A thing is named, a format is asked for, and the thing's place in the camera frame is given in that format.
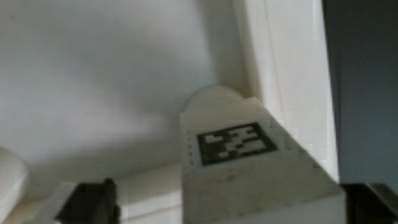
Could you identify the white square table top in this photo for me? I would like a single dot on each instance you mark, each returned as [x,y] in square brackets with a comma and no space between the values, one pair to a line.
[105,59]

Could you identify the white leg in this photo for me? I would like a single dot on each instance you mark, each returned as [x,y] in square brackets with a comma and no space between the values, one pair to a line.
[253,181]

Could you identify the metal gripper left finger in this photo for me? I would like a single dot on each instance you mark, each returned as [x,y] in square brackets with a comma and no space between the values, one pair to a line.
[82,205]

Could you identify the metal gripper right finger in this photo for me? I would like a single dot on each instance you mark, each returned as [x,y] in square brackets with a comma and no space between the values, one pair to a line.
[372,204]

